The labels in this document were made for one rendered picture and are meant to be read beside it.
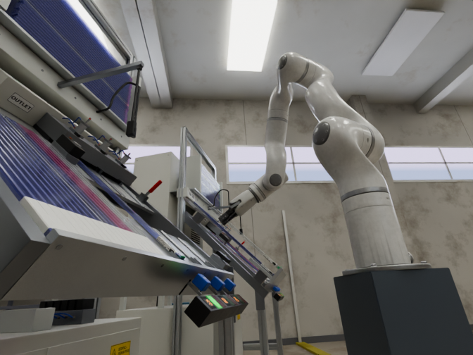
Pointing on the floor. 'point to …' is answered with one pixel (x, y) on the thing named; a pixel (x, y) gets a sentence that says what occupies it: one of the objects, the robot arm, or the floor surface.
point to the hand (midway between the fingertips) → (224, 218)
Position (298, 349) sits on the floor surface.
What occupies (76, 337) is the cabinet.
